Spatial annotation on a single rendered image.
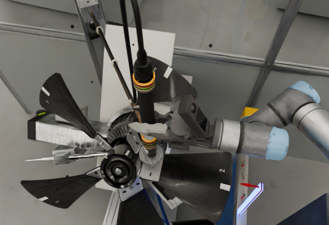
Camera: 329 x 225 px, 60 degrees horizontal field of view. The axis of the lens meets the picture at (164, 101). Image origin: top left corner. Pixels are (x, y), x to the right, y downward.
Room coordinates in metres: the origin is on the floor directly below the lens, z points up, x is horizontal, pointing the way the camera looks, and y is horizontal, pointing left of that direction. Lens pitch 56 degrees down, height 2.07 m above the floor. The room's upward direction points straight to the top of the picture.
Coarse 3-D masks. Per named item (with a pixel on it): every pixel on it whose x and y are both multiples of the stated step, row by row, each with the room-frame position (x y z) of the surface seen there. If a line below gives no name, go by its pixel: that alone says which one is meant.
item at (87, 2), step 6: (78, 0) 0.90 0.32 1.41; (84, 0) 0.90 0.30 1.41; (90, 0) 0.90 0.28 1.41; (96, 0) 0.90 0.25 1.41; (78, 6) 0.92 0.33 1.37; (84, 6) 0.87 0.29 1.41; (90, 6) 0.87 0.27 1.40; (96, 6) 0.88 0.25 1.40; (84, 12) 0.86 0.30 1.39; (90, 12) 0.87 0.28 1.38; (96, 12) 0.88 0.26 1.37; (84, 18) 0.86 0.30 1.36; (90, 18) 0.87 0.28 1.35; (96, 18) 0.88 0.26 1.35
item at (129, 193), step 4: (136, 180) 0.33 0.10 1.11; (140, 180) 0.33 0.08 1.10; (132, 184) 0.31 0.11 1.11; (140, 184) 0.32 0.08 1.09; (124, 188) 0.29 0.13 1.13; (128, 188) 0.30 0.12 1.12; (136, 188) 0.30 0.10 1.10; (140, 188) 0.31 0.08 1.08; (120, 192) 0.28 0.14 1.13; (128, 192) 0.29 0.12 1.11; (132, 192) 0.29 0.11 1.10; (136, 192) 0.29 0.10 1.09; (120, 196) 0.27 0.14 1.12; (124, 196) 0.27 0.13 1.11; (128, 196) 0.28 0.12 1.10
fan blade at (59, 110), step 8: (48, 80) 0.54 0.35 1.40; (56, 80) 0.52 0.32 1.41; (48, 88) 0.53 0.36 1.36; (56, 88) 0.52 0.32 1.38; (64, 88) 0.50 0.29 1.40; (40, 96) 0.54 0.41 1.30; (48, 96) 0.53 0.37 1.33; (56, 96) 0.51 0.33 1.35; (64, 96) 0.50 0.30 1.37; (40, 104) 0.54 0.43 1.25; (48, 104) 0.53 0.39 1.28; (56, 104) 0.51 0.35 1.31; (64, 104) 0.49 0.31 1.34; (72, 104) 0.47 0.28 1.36; (56, 112) 0.51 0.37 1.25; (64, 112) 0.49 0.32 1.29; (72, 112) 0.47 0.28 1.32; (80, 112) 0.46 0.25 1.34; (72, 120) 0.47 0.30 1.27; (80, 120) 0.45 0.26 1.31; (80, 128) 0.46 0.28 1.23; (88, 128) 0.43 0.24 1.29
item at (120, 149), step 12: (120, 144) 0.43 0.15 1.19; (108, 156) 0.35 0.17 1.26; (120, 156) 0.35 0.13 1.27; (132, 156) 0.36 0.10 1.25; (108, 168) 0.33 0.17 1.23; (120, 168) 0.33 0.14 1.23; (132, 168) 0.32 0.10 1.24; (108, 180) 0.30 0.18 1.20; (120, 180) 0.30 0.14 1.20; (132, 180) 0.29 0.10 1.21
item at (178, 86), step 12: (156, 60) 0.58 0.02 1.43; (156, 84) 0.52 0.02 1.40; (168, 84) 0.50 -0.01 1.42; (180, 84) 0.49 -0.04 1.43; (156, 96) 0.49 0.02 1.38; (168, 96) 0.47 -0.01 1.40; (180, 96) 0.46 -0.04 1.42; (192, 96) 0.45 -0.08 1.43; (132, 120) 0.48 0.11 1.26; (156, 120) 0.43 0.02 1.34
